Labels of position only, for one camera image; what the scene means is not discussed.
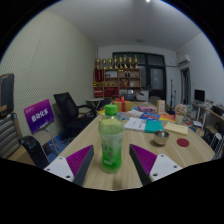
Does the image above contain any green drink bottle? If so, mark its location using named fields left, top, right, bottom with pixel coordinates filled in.
left=98, top=104, right=125, bottom=174

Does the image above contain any black armrest chair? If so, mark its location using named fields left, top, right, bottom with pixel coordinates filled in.
left=18, top=135, right=50, bottom=170

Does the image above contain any small steel bowl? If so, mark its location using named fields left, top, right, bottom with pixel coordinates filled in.
left=153, top=130, right=170, bottom=146

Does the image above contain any white booklet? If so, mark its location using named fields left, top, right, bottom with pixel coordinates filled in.
left=124, top=116, right=148, bottom=132

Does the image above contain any yellow gift box red ribbon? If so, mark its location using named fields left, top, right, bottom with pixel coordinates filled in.
left=112, top=96, right=134, bottom=113

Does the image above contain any purple packet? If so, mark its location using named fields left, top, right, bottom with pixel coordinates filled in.
left=137, top=105, right=156, bottom=113

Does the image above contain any blue book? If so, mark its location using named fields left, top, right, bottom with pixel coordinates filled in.
left=139, top=112, right=161, bottom=121

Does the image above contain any orange carton box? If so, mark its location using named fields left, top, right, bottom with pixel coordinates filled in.
left=156, top=99, right=166, bottom=114

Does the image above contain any purple sign board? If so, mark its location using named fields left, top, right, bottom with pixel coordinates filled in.
left=23, top=98, right=55, bottom=135

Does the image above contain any striped grey chair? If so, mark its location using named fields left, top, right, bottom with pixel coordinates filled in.
left=0, top=112, right=24, bottom=160

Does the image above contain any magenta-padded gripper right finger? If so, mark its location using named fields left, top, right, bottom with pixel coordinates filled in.
left=128, top=143, right=183, bottom=186

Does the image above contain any pale yellow book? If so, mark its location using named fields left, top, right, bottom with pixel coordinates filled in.
left=163, top=121, right=190, bottom=136

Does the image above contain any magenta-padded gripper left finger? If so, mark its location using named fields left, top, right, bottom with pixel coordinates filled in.
left=43, top=144, right=95, bottom=187

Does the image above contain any black office chair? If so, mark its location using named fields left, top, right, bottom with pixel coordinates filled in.
left=53, top=92, right=98, bottom=140

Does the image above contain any teal book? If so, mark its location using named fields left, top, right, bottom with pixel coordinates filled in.
left=144, top=119, right=165, bottom=134

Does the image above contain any black computer monitor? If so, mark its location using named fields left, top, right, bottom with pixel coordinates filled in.
left=194, top=88, right=206, bottom=103

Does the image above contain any paper cup with flowers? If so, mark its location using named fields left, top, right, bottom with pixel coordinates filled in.
left=174, top=103, right=188, bottom=126

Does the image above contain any white air conditioner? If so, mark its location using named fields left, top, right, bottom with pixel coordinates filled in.
left=176, top=54, right=192, bottom=66

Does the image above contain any flat round red coaster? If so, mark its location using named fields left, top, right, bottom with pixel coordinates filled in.
left=176, top=137, right=190, bottom=148

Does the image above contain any orange book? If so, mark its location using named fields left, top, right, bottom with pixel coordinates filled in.
left=158, top=113, right=176, bottom=122

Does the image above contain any wooden shelf unit with trophies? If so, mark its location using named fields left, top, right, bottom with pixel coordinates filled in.
left=93, top=54, right=142, bottom=99

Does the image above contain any white wire rack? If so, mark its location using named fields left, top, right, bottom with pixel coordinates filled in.
left=209, top=132, right=224, bottom=161

